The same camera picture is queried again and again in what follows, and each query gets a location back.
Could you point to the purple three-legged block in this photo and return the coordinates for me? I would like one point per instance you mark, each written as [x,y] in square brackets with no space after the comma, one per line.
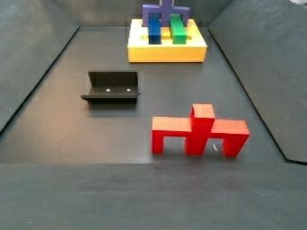
[166,8]

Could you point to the yellow slotted board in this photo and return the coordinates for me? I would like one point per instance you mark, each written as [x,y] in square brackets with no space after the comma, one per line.
[142,52]

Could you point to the red three-legged block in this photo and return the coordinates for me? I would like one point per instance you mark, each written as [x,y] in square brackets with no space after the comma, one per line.
[198,129]

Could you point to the green bar block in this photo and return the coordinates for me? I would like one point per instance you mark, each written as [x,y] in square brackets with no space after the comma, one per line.
[178,30]

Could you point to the blue bar block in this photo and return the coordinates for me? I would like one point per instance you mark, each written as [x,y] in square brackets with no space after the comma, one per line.
[154,31]

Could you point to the black fixture bracket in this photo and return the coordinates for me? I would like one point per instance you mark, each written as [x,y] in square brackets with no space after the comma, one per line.
[113,86]

